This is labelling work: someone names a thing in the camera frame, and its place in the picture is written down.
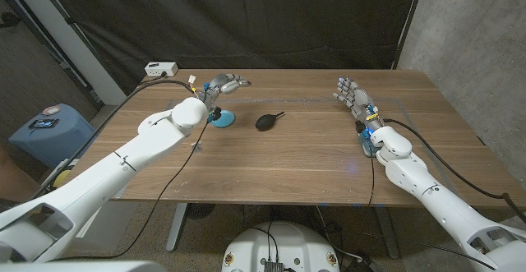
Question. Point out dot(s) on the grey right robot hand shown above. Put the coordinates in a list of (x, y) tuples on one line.
[(359, 99)]

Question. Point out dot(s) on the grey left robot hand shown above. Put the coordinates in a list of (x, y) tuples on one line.
[(224, 84)]

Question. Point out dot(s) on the black rubber air blower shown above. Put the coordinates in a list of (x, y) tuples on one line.
[(265, 122)]

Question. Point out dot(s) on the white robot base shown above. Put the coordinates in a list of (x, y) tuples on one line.
[(283, 243)]

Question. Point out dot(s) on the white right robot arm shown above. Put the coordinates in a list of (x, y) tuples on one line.
[(444, 202)]

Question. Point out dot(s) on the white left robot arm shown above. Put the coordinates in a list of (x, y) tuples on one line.
[(115, 169)]

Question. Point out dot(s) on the blue round plate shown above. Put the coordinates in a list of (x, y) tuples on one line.
[(226, 120)]

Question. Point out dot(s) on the teal toy box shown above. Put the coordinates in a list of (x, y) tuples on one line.
[(365, 146)]

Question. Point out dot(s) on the white power strip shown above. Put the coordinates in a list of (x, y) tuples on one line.
[(161, 69)]

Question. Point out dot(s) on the black backdrop cloth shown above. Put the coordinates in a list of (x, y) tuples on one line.
[(246, 17)]

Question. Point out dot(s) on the black backdrop stand pole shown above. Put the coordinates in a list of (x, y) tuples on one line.
[(409, 21), (70, 19)]

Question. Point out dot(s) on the black round floor fan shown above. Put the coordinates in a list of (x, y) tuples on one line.
[(200, 210)]

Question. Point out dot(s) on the grey table leg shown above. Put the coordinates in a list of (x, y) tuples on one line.
[(177, 227), (388, 235)]

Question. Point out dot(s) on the pink round disc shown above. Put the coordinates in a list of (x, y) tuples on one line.
[(51, 110)]

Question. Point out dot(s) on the blue storage bin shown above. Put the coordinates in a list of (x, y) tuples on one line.
[(53, 140)]

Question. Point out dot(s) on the black smartphone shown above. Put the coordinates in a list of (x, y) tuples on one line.
[(43, 123)]

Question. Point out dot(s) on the white and yellow floor object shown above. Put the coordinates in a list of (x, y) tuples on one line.
[(61, 178)]

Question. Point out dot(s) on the white robot torso edge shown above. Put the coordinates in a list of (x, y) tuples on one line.
[(82, 267)]

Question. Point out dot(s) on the person's bare leg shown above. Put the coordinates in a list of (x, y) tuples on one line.
[(12, 181)]

